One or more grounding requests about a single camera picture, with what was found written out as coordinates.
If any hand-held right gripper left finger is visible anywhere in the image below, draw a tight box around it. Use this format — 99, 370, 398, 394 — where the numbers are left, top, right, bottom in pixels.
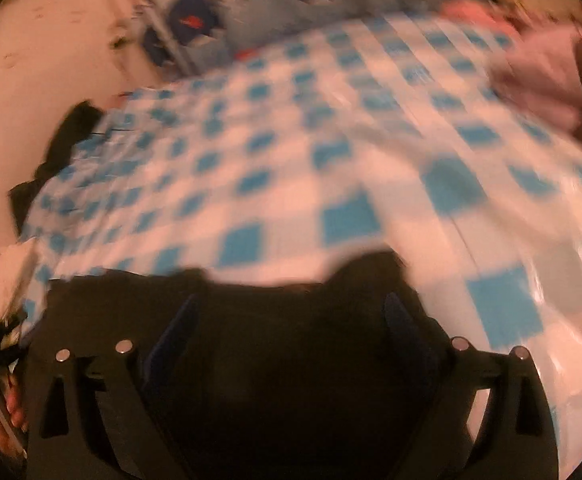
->
26, 296, 200, 480

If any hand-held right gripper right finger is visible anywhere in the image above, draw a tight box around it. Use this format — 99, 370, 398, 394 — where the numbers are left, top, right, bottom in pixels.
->
385, 292, 560, 480

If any white quilted puffer jacket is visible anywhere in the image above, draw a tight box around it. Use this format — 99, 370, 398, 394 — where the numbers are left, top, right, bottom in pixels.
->
0, 237, 39, 323

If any black puffer jacket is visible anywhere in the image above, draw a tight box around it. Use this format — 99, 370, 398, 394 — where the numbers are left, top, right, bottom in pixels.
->
21, 250, 474, 480

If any person's left hand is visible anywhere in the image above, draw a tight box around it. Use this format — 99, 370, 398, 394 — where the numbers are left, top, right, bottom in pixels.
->
0, 372, 30, 461

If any shiny black jacket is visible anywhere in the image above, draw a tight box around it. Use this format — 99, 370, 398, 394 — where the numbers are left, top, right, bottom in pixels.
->
8, 101, 109, 233

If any blue checkered plastic sheet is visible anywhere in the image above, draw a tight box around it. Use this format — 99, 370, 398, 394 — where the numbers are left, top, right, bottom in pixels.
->
18, 10, 582, 478

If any pink cloth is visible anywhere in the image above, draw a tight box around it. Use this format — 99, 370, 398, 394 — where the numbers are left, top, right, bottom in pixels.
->
441, 0, 582, 131

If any grey printed blanket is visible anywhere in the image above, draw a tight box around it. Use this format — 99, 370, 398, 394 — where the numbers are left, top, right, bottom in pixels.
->
138, 0, 516, 73

